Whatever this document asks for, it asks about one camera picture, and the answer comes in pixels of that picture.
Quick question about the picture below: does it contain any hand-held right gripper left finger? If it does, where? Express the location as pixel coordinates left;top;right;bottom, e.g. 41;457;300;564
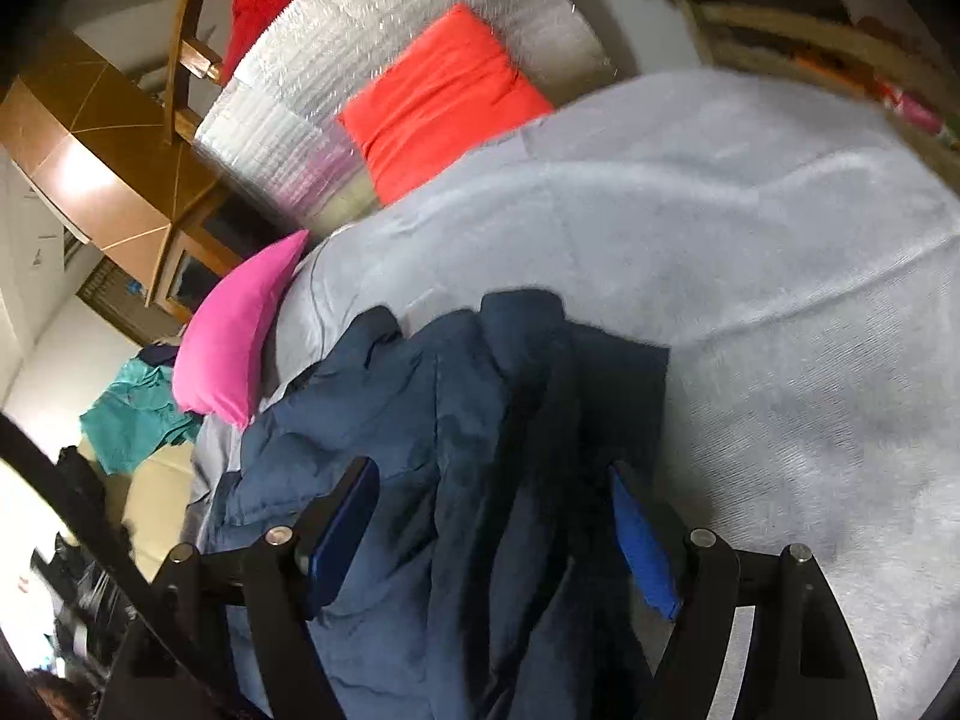
109;456;381;720

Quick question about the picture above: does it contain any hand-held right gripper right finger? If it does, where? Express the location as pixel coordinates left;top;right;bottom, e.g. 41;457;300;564
609;461;880;720

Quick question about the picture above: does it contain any navy blue puffer jacket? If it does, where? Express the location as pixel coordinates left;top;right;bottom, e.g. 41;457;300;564
202;289;672;720

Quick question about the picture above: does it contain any beige cloth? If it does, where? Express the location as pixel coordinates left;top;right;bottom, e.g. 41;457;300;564
75;435;203;563

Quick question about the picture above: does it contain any pink pillow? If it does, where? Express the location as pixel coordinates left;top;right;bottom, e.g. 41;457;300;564
171;229;311;432

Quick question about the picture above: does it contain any teal cloth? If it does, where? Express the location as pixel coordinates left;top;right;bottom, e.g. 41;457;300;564
79;358;203;477

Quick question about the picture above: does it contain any grey bed sheet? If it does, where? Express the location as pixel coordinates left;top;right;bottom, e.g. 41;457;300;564
184;67;960;720

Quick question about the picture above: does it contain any silver foil insulation sheet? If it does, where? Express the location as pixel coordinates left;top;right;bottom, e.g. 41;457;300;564
193;0;620;233

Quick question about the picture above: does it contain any orange-red pillow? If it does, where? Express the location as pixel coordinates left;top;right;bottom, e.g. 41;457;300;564
337;4;554;209

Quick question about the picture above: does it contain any wooden cabinet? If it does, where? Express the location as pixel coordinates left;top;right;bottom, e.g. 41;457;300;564
0;37;226;308

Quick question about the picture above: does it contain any wooden shelf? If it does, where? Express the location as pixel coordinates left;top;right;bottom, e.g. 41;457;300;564
675;0;960;158

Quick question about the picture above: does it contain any black strap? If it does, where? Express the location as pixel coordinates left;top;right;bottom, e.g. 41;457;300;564
0;414;196;661

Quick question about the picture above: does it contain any wooden frame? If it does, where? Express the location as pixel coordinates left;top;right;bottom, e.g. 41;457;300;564
163;0;247;145

